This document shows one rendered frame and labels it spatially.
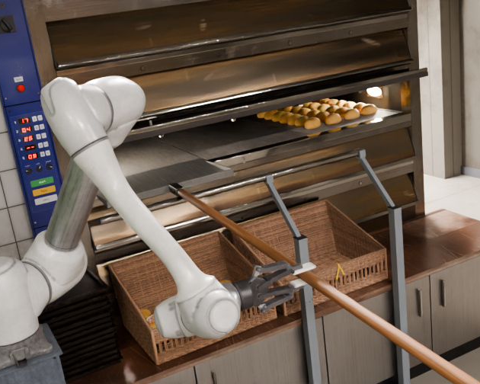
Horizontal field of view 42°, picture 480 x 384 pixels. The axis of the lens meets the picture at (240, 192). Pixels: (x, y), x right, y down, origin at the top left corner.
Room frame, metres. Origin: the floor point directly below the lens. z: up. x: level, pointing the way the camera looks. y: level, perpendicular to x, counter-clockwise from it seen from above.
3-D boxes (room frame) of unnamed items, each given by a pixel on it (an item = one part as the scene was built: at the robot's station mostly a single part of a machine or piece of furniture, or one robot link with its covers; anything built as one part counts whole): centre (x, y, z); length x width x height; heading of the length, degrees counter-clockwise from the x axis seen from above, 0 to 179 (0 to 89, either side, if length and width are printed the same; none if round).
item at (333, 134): (2.96, -0.14, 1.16); 1.80 x 0.06 x 0.04; 115
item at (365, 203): (2.94, -0.15, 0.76); 1.79 x 0.11 x 0.19; 115
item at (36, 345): (1.62, 0.70, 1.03); 0.22 x 0.18 x 0.06; 26
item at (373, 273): (2.70, -0.28, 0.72); 0.56 x 0.49 x 0.28; 114
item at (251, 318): (2.46, 0.26, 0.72); 0.56 x 0.49 x 0.28; 117
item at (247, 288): (1.47, 0.01, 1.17); 0.09 x 0.07 x 0.08; 114
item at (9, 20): (2.45, 0.78, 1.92); 0.06 x 0.04 x 0.11; 115
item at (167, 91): (2.94, -0.15, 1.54); 1.79 x 0.11 x 0.19; 115
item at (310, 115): (3.59, -0.49, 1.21); 0.61 x 0.48 x 0.06; 25
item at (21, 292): (1.64, 0.70, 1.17); 0.18 x 0.16 x 0.22; 153
